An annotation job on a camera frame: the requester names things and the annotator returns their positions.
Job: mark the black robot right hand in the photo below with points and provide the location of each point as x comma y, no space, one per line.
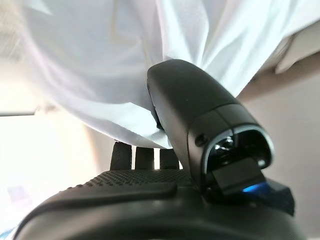
200,112

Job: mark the white garment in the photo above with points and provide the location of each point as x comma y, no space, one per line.
100,62

